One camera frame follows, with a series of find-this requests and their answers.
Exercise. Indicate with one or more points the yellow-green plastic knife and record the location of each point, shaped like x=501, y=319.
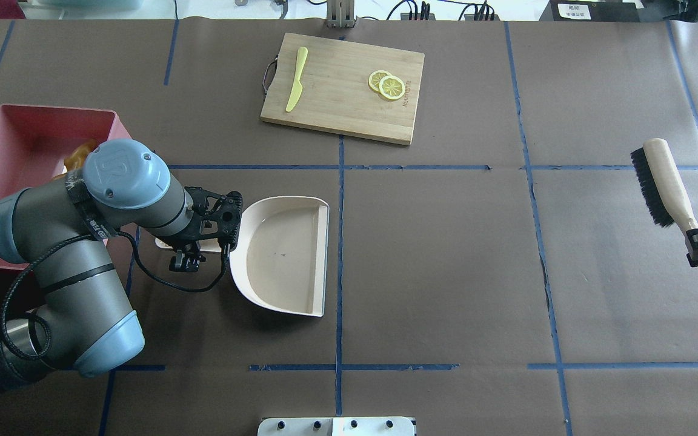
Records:
x=296, y=86

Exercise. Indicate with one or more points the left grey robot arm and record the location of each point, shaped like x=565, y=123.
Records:
x=68, y=308

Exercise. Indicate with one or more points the lemon slice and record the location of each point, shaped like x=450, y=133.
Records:
x=375, y=78
x=391, y=87

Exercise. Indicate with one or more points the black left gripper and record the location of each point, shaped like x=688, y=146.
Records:
x=183, y=261

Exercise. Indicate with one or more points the aluminium camera post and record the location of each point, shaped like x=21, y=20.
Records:
x=340, y=14

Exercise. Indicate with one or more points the lemon slice right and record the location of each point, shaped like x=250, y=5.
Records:
x=391, y=87

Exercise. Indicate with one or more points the pink plastic bin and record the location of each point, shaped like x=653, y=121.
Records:
x=35, y=141

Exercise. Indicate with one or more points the lemon slice left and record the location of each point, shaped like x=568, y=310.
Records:
x=375, y=78

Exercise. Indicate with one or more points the brown toy ginger root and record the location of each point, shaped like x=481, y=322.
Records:
x=77, y=158

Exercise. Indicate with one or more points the beige plastic dustpan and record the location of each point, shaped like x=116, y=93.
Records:
x=280, y=262

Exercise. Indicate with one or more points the black box with label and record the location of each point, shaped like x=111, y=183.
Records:
x=592, y=11

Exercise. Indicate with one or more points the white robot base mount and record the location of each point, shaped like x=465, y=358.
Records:
x=374, y=425

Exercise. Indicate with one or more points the beige hand brush black bristles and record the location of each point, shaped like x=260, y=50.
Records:
x=662, y=188

